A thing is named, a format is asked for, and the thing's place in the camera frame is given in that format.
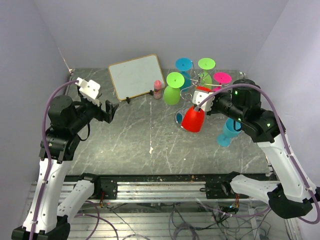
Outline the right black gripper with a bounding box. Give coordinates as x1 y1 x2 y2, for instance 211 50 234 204
204 89 246 123

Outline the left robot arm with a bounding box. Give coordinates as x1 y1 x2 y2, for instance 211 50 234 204
11 95 119 240

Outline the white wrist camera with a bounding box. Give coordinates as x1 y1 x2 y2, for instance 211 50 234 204
75 77 101 106
192 89 215 112

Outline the pink wine glass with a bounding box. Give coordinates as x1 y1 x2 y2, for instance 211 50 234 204
212 72 232 92

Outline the green wine glass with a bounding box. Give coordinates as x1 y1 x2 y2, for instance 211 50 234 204
163 72 185 105
196 57 216 90

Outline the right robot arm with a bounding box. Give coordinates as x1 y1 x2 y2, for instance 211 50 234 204
204 79 320 224

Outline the chrome wine glass rack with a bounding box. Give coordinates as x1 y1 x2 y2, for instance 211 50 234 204
174 59 230 131

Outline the small pink bottle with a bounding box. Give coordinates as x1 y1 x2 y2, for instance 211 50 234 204
153 80 162 100

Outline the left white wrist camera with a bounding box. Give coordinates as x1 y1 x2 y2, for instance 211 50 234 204
75 77 101 106

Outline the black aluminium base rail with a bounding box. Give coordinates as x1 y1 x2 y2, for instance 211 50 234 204
59 172 251 201

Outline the blue wine glass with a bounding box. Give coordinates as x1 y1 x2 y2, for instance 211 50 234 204
216 118 242 147
175 57 193 92

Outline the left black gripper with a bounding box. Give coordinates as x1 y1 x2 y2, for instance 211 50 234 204
68 86 119 133

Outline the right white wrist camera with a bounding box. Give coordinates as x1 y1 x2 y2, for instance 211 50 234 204
192 89 215 112

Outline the red wine glass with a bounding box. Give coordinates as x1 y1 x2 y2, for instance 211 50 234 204
181 86 213 133

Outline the small whiteboard with wooden frame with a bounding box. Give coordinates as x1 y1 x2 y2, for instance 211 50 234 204
108 54 166 101

